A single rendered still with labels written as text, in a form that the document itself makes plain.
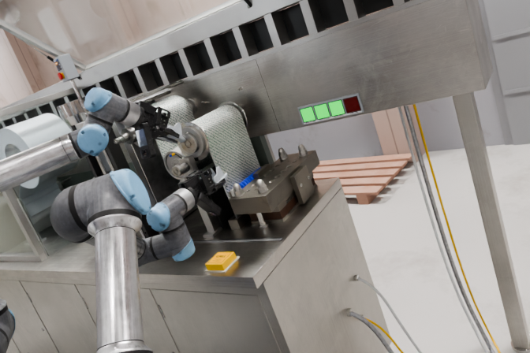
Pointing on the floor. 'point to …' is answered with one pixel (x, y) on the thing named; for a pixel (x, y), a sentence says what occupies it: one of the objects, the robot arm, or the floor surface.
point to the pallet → (372, 185)
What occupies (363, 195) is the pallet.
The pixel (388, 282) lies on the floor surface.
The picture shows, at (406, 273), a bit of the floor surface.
